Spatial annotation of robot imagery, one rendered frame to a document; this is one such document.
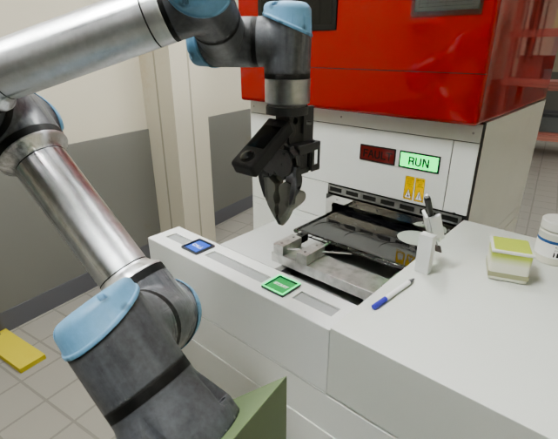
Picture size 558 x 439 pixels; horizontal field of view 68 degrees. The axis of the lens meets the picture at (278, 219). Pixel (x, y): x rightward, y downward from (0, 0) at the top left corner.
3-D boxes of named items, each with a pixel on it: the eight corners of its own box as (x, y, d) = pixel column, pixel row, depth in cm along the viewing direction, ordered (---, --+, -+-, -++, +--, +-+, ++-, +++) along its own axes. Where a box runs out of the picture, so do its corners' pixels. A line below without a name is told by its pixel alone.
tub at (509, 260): (484, 262, 90) (490, 233, 87) (523, 269, 87) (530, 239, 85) (486, 279, 84) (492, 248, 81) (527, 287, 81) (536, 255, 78)
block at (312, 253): (314, 251, 114) (315, 241, 113) (325, 254, 112) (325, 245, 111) (296, 261, 108) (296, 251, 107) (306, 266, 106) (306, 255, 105)
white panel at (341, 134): (257, 199, 169) (254, 97, 154) (460, 264, 119) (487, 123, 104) (252, 201, 167) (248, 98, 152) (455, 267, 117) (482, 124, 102)
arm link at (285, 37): (261, 4, 68) (314, 4, 67) (262, 76, 72) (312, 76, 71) (253, -1, 60) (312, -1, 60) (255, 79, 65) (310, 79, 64)
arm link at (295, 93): (290, 80, 63) (252, 77, 68) (290, 111, 65) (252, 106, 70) (319, 77, 68) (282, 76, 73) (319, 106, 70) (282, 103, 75)
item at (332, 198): (327, 218, 144) (328, 192, 141) (455, 257, 117) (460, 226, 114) (325, 219, 143) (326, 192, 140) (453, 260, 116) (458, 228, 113)
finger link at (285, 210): (310, 221, 78) (312, 174, 75) (289, 231, 74) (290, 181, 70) (297, 217, 80) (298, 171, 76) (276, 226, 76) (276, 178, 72)
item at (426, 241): (423, 260, 91) (431, 203, 86) (440, 266, 89) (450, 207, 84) (410, 270, 87) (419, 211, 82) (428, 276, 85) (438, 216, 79)
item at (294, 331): (183, 272, 115) (178, 226, 110) (353, 366, 81) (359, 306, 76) (153, 286, 109) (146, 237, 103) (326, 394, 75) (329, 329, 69)
